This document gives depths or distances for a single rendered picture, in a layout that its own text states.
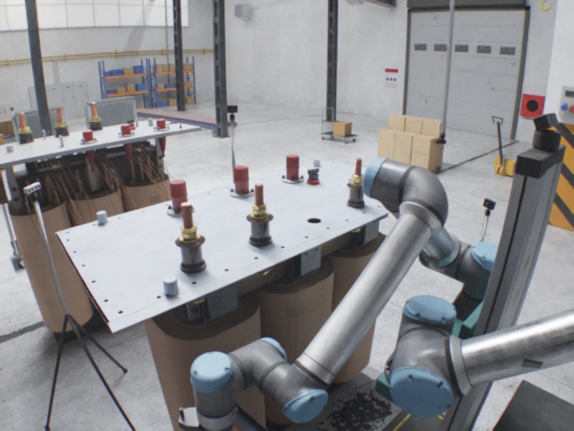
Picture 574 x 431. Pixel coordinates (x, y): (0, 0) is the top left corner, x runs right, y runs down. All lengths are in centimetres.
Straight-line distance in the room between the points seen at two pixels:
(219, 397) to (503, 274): 74
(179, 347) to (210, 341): 11
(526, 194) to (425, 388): 50
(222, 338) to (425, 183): 88
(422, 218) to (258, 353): 48
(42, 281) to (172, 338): 166
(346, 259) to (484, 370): 108
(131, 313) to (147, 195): 190
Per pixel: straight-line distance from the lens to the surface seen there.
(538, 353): 90
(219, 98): 1111
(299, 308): 159
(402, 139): 770
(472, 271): 143
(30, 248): 276
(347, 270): 184
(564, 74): 591
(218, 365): 81
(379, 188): 97
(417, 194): 88
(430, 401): 92
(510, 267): 100
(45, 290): 290
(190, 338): 135
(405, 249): 83
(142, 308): 102
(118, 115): 1360
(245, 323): 140
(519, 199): 94
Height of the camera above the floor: 193
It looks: 22 degrees down
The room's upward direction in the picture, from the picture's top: straight up
